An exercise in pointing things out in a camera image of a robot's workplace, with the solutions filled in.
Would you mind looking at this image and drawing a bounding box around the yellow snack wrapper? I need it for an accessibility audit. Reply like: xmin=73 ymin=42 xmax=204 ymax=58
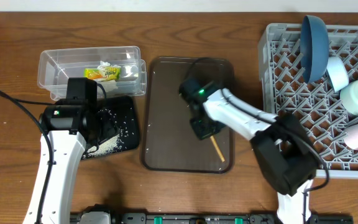
xmin=84 ymin=65 xmax=121 ymax=82

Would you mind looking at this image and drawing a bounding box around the dark blue plate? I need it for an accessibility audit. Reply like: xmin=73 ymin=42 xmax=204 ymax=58
xmin=300 ymin=15 xmax=329 ymax=83

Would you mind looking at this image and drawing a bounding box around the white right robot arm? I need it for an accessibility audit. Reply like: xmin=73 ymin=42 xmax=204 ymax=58
xmin=179 ymin=80 xmax=319 ymax=223

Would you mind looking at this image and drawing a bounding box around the white rice pile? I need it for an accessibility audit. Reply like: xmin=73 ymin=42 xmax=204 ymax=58
xmin=84 ymin=107 xmax=136 ymax=158

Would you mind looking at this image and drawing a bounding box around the wooden chopstick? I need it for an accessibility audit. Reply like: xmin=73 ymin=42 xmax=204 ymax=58
xmin=209 ymin=136 xmax=226 ymax=162

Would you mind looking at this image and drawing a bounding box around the grey dishwasher rack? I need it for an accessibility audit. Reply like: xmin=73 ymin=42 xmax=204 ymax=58
xmin=258 ymin=23 xmax=358 ymax=179

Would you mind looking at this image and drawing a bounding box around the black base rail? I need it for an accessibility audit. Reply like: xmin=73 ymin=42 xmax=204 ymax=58
xmin=70 ymin=211 xmax=354 ymax=224

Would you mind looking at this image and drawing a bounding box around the light blue bowl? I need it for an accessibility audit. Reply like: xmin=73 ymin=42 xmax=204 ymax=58
xmin=326 ymin=57 xmax=349 ymax=93

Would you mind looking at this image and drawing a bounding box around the black waste tray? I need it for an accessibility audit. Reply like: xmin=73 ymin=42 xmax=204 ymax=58
xmin=81 ymin=95 xmax=141 ymax=160

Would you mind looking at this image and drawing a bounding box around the clear plastic waste bin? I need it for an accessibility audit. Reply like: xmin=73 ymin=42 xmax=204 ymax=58
xmin=37 ymin=46 xmax=147 ymax=101

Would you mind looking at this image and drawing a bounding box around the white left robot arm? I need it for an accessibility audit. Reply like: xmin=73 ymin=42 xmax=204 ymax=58
xmin=24 ymin=105 xmax=118 ymax=223

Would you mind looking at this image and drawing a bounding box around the brown serving tray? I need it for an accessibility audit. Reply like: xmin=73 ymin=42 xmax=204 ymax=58
xmin=140 ymin=57 xmax=234 ymax=174

